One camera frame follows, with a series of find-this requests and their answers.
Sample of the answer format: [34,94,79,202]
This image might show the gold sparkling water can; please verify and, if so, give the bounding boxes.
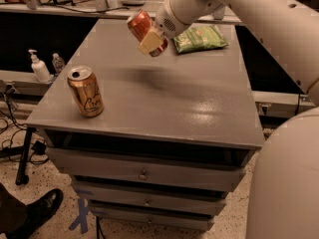
[67,66,104,118]

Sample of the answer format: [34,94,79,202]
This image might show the black floor cables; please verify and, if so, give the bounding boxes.
[0,83,50,166]

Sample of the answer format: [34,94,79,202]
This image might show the black leather shoe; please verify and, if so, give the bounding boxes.
[6,188,63,239]

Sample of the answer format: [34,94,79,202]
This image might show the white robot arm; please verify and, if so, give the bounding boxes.
[156,0,319,239]

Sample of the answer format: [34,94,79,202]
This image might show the grey drawer cabinet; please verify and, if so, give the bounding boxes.
[28,20,264,231]

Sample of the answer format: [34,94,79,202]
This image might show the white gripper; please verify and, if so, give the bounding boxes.
[138,4,185,55]

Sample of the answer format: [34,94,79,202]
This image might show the blue tape mark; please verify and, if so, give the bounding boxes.
[68,196,95,235]

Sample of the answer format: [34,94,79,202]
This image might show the red coke can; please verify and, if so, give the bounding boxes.
[127,10,167,57]

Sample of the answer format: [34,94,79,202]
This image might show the black table leg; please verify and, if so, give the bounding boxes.
[15,127,34,185]

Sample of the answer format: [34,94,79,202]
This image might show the small clear water bottle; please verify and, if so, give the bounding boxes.
[52,53,65,74]

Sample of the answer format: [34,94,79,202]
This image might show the dark trouser leg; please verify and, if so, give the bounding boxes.
[0,183,27,233]

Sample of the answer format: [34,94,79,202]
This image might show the white pump soap bottle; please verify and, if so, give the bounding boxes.
[28,49,51,83]

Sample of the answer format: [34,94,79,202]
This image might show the green chip bag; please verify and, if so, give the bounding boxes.
[173,25,228,54]

